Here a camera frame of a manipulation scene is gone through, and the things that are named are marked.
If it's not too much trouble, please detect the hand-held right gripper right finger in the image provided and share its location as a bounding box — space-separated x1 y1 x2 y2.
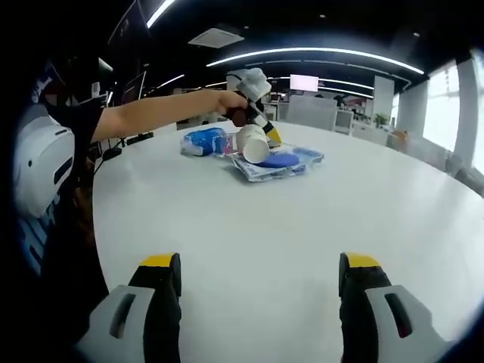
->
337 252 451 363

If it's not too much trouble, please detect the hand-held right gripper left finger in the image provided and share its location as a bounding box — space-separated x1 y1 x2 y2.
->
77 252 182 363

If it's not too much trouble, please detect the white paper cup item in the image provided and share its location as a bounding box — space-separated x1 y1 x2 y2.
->
237 123 271 164

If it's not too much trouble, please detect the wet wipes pack item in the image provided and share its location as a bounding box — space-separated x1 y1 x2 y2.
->
230 145 326 184

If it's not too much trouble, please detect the blue plastic bag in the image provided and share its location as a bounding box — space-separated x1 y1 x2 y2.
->
179 127 228 157

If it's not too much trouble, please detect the person's left hand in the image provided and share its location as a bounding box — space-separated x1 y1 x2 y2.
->
216 92 247 116

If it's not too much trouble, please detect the bright display screen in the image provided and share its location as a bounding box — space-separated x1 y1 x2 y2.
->
290 74 320 92

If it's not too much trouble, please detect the ceiling air vent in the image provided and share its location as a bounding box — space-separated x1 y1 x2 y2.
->
188 28 246 49

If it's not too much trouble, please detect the curved ceiling light strip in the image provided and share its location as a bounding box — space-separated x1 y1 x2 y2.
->
206 46 427 75

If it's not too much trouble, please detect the white table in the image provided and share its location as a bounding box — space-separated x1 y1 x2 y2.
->
90 119 484 363

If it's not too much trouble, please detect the straight ceiling light strip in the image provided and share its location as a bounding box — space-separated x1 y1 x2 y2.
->
145 0 178 29

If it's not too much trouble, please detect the black hanging board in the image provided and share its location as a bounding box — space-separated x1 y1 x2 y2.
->
107 0 149 46

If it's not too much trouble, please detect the window with blinds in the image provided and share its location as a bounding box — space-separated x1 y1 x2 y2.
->
422 66 461 152

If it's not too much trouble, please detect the white chest device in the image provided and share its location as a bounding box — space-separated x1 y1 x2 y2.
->
13 115 76 219

